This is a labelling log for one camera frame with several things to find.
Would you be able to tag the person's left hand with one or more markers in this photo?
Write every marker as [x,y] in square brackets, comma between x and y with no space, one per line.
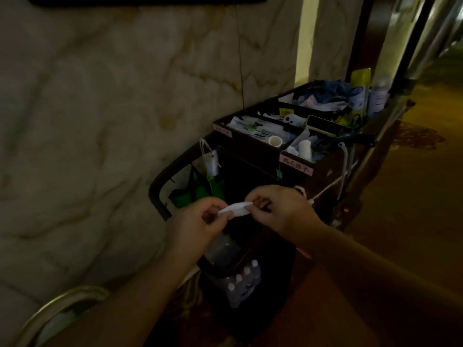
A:
[190,231]

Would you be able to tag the person's right hand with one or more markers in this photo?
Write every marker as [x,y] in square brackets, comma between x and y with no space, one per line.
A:
[285,209]

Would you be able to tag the person's right thumb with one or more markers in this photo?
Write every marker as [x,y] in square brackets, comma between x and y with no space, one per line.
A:
[258,213]

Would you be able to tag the person's left thumb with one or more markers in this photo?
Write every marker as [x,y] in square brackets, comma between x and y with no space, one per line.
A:
[222,222]

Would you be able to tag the small white paper packet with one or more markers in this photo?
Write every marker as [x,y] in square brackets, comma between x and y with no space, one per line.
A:
[237,208]

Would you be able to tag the person's left forearm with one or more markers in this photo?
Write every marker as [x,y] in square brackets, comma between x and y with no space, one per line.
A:
[119,303]

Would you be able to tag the person's right forearm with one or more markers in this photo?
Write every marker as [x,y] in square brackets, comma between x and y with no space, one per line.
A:
[383,281]

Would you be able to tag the clear plastic bag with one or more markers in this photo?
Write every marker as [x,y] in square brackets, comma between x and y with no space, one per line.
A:
[222,249]

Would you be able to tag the green bag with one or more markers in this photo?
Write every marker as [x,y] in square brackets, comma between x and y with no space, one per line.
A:
[197,191]

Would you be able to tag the dark housekeeping cart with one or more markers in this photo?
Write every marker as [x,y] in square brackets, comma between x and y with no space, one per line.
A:
[282,169]

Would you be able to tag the small white paper bag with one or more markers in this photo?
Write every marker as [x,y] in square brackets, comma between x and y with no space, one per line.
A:
[211,160]

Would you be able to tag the pack of water bottles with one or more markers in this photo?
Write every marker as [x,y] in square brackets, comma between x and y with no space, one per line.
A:
[242,285]

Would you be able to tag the white paper cup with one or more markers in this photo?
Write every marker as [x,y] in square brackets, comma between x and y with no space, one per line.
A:
[275,141]

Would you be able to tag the white paper roll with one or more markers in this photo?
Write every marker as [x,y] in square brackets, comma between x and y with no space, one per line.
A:
[305,149]

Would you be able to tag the pile of white amenity packets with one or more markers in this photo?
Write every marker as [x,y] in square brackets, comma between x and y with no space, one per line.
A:
[260,130]

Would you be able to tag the small pink label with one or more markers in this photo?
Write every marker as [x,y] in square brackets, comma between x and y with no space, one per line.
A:
[222,130]

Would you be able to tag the blue cloth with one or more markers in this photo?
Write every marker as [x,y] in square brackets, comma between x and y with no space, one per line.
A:
[325,92]

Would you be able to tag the yellow spray can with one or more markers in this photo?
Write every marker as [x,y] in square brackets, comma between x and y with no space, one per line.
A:
[358,93]

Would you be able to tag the white spray bottle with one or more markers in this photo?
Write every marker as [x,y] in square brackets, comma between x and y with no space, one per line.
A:
[378,93]

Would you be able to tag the brass rail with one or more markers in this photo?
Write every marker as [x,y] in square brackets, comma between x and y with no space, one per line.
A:
[54,314]

